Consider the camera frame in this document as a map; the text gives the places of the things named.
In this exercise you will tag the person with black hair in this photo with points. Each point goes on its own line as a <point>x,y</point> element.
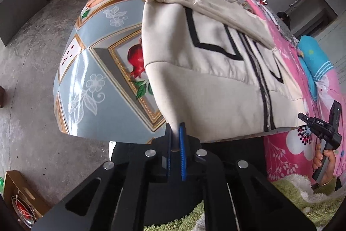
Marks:
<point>285,18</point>

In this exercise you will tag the blue patterned tablecloth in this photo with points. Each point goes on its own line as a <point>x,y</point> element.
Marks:
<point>100,92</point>

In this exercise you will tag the dark grey low cabinet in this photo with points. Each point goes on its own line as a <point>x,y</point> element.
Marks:
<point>14,14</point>

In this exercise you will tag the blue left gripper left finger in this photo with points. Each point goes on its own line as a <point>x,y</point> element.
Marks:
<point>168,135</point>

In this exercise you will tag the open box with wires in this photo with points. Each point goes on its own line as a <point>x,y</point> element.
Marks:
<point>22,200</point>

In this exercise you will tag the cream zip-up hoodie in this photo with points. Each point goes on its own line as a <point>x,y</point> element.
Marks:
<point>200,63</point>

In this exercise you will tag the brown cardboard box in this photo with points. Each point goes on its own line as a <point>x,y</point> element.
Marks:
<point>2,96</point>

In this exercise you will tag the blue plush toy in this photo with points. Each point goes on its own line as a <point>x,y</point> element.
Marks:
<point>314,62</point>

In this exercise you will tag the person's right hand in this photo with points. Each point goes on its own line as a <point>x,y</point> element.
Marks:
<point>317,163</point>

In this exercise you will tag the pink floral fleece blanket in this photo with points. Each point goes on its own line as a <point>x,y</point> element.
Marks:
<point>291,145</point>

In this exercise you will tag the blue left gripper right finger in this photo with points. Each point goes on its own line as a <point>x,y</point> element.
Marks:
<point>182,149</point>

